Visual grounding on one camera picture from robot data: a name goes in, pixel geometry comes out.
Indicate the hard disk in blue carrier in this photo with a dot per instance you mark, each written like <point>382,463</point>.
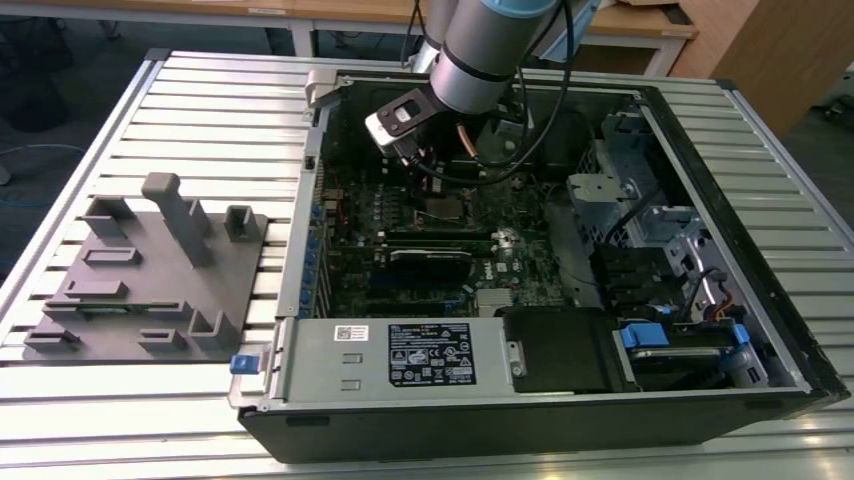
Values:
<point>644,335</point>

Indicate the blue case latch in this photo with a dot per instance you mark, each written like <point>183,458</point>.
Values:
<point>243,365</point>

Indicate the green motherboard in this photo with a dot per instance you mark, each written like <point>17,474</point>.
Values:
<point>528,280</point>

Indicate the CPU socket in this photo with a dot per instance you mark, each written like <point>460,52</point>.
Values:
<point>422,205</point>

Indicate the black PC case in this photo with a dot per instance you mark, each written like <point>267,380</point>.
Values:
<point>468,435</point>

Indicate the silver metal drive cage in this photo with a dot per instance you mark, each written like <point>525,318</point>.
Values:
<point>597,192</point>

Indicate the silver power supply unit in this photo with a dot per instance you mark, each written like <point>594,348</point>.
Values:
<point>321,370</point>

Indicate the wooden cabinet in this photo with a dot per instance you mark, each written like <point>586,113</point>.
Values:
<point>768,50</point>

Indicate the CPU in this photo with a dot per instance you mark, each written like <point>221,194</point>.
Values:
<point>448,207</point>

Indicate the grey case latch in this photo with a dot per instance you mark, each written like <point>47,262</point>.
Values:
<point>319,87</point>

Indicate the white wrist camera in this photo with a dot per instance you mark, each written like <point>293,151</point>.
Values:
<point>401,120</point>

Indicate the silver chipset heatsink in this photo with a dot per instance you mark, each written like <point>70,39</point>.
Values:
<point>496,297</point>

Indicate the wooden desk white frame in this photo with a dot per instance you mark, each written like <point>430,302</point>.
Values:
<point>167,4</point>
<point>654,27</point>

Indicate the black RAM slot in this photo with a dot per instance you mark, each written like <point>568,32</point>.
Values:
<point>434,235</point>

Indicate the black office chair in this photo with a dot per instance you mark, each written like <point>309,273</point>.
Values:
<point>34,90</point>

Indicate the black fan shroud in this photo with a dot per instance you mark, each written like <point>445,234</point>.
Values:
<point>561,350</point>

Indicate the black graphics card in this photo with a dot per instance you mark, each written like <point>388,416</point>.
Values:
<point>428,270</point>

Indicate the grey parts rack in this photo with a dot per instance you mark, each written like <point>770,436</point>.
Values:
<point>167,280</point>

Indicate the black plastic disk bay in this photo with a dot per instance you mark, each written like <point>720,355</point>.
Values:
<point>634,270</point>

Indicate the black chair base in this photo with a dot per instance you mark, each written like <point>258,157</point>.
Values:
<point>841,110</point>

